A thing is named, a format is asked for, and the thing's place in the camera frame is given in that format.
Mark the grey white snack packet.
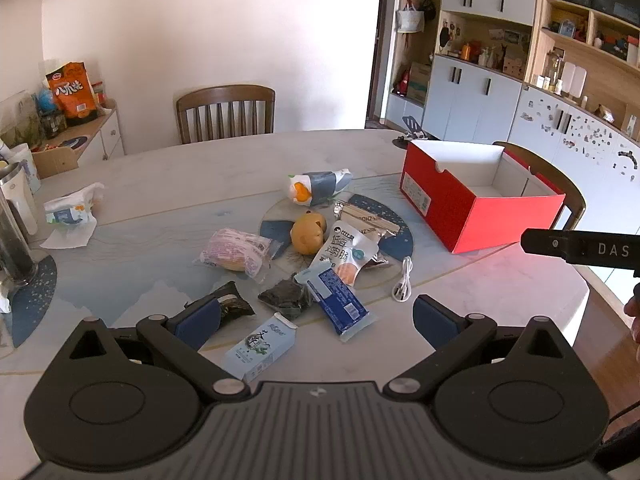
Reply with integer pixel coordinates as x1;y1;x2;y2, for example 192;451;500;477
287;169;353;207

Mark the red shoe box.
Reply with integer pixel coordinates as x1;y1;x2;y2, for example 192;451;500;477
399;140;567;255

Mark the small cardboard box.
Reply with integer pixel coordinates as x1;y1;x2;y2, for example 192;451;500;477
31;144;81;180

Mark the white tissue pack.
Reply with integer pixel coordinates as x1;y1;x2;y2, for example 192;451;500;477
44;182;105;226

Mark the dark glass jar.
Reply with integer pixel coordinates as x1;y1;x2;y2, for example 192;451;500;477
40;110;68;140

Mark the yellow duck toy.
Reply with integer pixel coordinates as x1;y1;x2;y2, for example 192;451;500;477
290;211;329;256

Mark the white wooden wall cabinet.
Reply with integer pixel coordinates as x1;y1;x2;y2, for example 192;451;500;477
385;0;640;196

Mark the wooden slat chair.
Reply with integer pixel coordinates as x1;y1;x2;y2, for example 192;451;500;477
175;85;277;145

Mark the pink bread packet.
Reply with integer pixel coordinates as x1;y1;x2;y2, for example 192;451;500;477
194;228;273;278

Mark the person's right hand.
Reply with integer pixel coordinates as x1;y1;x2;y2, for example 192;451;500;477
624;296;640;344

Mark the black cable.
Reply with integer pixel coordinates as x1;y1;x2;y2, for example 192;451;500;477
595;400;640;461

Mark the white paper napkin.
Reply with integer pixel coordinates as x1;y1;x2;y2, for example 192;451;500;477
40;220;98;250

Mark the black snack packet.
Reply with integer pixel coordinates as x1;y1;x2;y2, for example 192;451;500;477
257;277;313;320

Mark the round blue placemat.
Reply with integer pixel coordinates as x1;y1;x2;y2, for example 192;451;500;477
259;192;415;281

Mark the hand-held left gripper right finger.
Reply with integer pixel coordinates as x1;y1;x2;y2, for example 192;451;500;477
382;295;563;403

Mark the light blue carton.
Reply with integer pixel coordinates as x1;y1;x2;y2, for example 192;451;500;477
223;312;299;382

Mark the blue white snack packet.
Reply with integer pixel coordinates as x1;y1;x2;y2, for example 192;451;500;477
294;266;372;343

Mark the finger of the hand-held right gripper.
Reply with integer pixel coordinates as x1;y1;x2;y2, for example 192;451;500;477
520;228;576;264

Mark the white usb cable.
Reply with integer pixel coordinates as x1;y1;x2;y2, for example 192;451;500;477
392;256;415;303

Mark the hanging tote bag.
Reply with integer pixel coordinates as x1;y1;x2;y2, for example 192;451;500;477
396;2;426;34

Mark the white patterned cup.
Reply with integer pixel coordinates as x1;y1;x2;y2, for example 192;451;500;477
9;143;42;193

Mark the white chicken snack packet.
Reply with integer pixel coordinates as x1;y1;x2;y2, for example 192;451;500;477
306;220;381;288

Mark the blue speckled placemat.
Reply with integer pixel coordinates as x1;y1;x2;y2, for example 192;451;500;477
0;254;58;348

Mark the orange snack bag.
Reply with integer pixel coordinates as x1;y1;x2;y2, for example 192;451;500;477
46;61;99;127

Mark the cardboard box with print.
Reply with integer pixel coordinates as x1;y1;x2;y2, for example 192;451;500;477
407;62;432;103

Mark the dark snack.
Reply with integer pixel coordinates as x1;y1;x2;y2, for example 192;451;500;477
184;281;256;330

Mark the white side cabinet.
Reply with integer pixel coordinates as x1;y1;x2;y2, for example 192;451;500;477
30;100;126;181

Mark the wooden curved chair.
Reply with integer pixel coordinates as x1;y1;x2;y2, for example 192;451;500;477
492;141;587;231

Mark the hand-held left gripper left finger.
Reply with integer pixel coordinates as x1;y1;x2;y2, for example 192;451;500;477
69;298;250;403

